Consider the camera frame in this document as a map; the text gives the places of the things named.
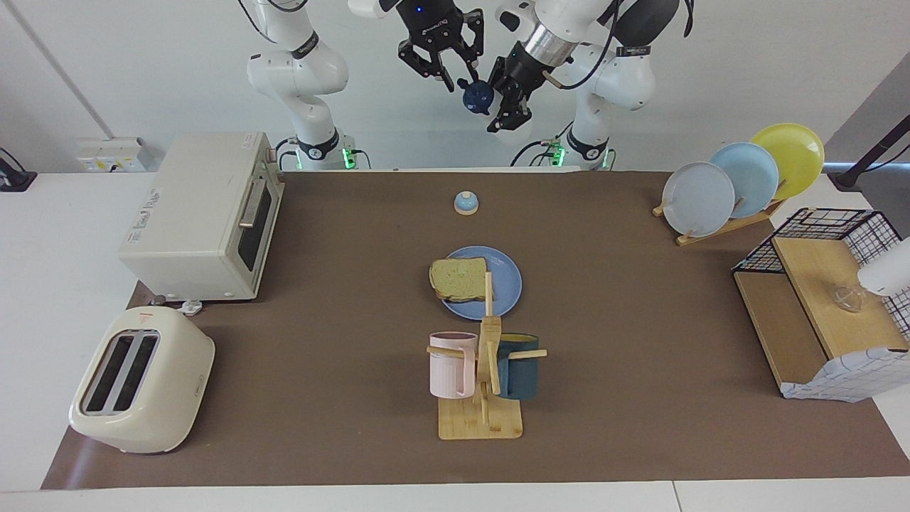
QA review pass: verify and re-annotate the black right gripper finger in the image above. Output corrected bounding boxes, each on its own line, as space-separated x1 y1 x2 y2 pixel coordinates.
398 41 456 93
455 11 486 86

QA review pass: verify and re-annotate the white squeeze bottle blue cap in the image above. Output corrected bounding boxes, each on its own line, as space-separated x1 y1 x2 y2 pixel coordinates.
457 77 535 147

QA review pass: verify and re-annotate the slice of toast bread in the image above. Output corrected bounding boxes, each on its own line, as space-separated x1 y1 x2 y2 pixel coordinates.
429 257 491 302

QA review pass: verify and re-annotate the grey round plate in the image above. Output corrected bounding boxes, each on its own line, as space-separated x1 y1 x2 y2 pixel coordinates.
662 161 736 238

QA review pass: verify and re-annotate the wooden plate rack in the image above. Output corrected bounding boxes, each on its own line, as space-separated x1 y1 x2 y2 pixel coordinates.
653 179 790 247

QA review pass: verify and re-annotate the light blue round plate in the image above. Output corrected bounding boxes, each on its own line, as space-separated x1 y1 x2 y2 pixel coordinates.
710 142 780 220

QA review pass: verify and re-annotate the yellow round plate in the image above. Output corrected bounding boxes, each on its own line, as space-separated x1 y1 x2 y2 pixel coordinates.
750 123 825 201

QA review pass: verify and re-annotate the dark teal mug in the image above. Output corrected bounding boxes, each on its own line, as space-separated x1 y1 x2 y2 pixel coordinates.
496 333 541 399

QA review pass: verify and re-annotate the pink mug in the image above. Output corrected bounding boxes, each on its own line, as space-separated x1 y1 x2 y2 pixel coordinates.
429 331 478 399

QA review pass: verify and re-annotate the brown table mat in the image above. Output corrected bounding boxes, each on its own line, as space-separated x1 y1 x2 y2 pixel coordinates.
41 171 910 490

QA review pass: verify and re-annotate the white toaster oven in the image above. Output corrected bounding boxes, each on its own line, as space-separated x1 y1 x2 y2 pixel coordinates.
118 132 285 302

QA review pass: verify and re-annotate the wooden mug tree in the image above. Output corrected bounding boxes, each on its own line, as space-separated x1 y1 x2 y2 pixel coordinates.
427 270 548 440

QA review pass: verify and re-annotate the wooden two-tier shelf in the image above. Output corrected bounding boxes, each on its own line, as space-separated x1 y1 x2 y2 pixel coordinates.
734 236 910 390

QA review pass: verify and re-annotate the black pole stand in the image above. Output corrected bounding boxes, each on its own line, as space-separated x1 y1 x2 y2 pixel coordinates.
825 114 910 191

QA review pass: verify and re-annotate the cream two-slot toaster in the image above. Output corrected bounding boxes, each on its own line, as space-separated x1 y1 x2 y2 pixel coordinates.
69 306 215 454

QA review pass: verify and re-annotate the white checked cloth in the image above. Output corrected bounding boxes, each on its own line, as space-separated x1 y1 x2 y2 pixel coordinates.
778 346 910 404

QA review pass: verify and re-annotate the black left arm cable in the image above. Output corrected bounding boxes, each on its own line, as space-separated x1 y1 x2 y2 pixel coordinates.
544 0 694 92

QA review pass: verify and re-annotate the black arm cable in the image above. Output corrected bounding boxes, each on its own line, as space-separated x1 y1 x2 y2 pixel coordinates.
238 0 314 43
544 0 694 92

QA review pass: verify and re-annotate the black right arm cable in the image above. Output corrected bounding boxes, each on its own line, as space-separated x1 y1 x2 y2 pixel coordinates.
238 0 314 43

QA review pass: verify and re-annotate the white power cord plug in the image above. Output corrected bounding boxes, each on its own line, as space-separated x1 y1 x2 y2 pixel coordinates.
153 295 205 316

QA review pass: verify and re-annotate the black wire basket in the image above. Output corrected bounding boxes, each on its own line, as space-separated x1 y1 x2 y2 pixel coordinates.
732 208 910 338

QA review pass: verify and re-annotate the black clamp mount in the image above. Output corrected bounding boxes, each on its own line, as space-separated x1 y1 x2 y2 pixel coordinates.
0 148 38 193

